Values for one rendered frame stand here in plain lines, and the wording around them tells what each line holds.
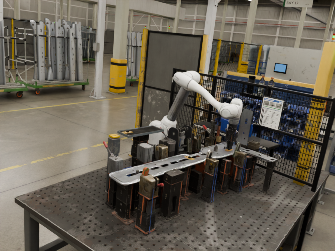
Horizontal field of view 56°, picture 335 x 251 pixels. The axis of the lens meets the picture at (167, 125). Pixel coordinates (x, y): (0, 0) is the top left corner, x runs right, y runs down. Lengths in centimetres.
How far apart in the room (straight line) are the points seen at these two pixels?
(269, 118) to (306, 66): 617
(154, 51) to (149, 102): 89
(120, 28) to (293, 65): 513
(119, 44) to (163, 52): 500
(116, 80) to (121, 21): 182
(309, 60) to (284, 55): 67
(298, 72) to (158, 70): 492
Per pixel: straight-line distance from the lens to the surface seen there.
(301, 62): 935
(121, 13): 1027
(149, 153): 234
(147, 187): 195
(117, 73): 1027
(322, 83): 305
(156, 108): 550
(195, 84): 284
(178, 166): 234
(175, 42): 522
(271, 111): 321
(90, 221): 222
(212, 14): 721
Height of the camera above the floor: 188
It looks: 15 degrees down
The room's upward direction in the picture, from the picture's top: 6 degrees clockwise
